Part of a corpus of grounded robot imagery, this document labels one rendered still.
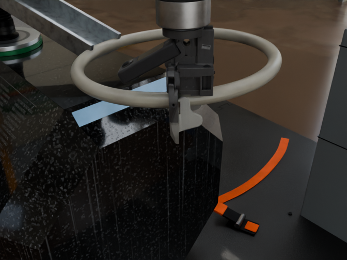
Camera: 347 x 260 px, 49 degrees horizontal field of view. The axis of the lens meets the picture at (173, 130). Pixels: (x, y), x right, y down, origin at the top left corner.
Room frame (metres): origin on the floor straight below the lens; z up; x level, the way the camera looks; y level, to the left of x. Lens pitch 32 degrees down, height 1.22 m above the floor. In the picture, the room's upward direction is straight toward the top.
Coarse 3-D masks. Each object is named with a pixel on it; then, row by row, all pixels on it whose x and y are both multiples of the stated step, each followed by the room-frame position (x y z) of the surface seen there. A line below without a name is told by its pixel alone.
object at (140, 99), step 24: (96, 48) 0.94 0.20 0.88; (264, 48) 0.88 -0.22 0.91; (72, 72) 0.78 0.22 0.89; (264, 72) 0.70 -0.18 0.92; (96, 96) 0.67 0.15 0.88; (120, 96) 0.64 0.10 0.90; (144, 96) 0.62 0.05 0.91; (168, 96) 0.62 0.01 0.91; (192, 96) 0.62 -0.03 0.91; (216, 96) 0.63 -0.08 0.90
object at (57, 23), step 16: (0, 0) 1.09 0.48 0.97; (16, 0) 1.06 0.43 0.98; (32, 0) 1.18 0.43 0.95; (48, 0) 1.15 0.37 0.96; (16, 16) 1.06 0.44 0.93; (32, 16) 1.03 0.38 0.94; (48, 16) 1.10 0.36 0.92; (64, 16) 1.12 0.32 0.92; (80, 16) 1.08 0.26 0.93; (48, 32) 1.00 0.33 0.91; (64, 32) 0.96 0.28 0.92; (80, 32) 1.05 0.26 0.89; (96, 32) 1.05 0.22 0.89; (112, 32) 1.02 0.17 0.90; (80, 48) 0.94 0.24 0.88
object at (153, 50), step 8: (168, 40) 0.64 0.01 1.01; (152, 48) 0.64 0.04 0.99; (160, 48) 0.61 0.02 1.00; (168, 48) 0.61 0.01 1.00; (176, 48) 0.61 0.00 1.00; (144, 56) 0.62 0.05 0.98; (152, 56) 0.61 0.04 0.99; (160, 56) 0.61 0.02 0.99; (168, 56) 0.61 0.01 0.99; (176, 56) 0.61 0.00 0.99; (128, 64) 0.62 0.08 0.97; (136, 64) 0.61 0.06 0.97; (144, 64) 0.61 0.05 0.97; (152, 64) 0.61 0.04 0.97; (160, 64) 0.61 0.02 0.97; (120, 72) 0.61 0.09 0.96; (128, 72) 0.61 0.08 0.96; (136, 72) 0.61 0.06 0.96; (144, 72) 0.61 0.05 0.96; (128, 80) 0.61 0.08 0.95
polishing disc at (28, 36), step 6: (18, 30) 1.27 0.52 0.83; (24, 30) 1.27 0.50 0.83; (30, 30) 1.27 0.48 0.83; (36, 30) 1.27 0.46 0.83; (24, 36) 1.20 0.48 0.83; (30, 36) 1.20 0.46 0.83; (36, 36) 1.20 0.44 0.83; (0, 42) 1.14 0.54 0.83; (6, 42) 1.14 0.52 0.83; (12, 42) 1.14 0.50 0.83; (18, 42) 1.14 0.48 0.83; (24, 42) 1.14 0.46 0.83; (30, 42) 1.15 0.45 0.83; (36, 42) 1.18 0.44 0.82; (0, 48) 1.10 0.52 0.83; (6, 48) 1.10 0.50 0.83; (12, 48) 1.11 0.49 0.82; (18, 48) 1.12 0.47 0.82
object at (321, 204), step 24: (336, 72) 1.23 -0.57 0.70; (336, 96) 1.21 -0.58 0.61; (336, 120) 1.20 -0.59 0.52; (336, 144) 1.18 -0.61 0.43; (312, 168) 1.23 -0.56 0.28; (336, 168) 1.16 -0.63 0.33; (312, 192) 1.21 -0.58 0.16; (336, 192) 1.14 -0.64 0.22; (312, 216) 1.19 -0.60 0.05; (336, 216) 1.12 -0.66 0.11
